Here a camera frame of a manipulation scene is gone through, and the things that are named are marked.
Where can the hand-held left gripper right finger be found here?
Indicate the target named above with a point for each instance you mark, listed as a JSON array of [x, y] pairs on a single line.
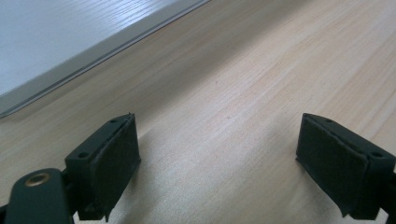
[[337, 165]]

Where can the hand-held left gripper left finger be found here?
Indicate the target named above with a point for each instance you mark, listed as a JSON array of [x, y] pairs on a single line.
[[107, 168]]

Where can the white panel with grey edge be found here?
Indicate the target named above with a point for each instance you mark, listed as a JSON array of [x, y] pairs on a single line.
[[46, 40]]

